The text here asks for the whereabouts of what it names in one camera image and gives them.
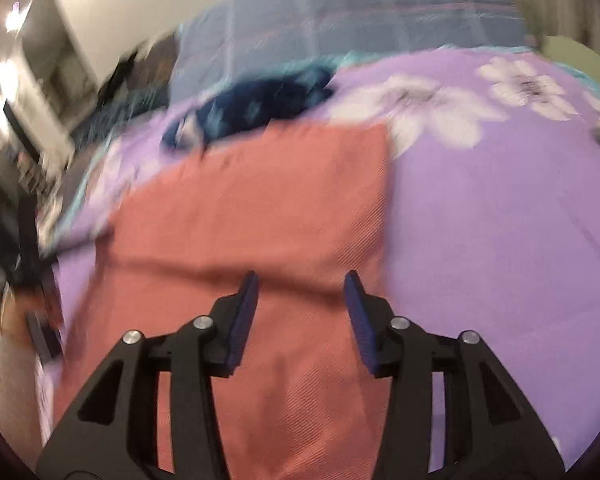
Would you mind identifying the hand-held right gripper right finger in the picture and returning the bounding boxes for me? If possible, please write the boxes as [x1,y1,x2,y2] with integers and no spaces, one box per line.
[343,270,567,480]

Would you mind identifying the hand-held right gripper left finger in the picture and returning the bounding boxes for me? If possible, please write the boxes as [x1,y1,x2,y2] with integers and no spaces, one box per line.
[36,270,260,480]

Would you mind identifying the salmon pink ribbed garment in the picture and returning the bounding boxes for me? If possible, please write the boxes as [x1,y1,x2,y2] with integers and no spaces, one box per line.
[50,122,396,480]

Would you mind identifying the purple floral bed sheet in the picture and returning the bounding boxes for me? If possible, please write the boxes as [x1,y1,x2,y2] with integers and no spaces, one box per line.
[35,46,600,473]

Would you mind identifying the navy star print garment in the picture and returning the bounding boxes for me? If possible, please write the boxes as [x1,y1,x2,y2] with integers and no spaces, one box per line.
[160,64,337,153]

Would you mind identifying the blue plaid quilt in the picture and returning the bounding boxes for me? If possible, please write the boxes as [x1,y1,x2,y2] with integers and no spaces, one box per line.
[167,0,528,106]

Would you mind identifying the green pillow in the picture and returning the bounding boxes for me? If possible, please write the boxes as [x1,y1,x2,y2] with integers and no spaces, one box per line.
[537,34,600,77]

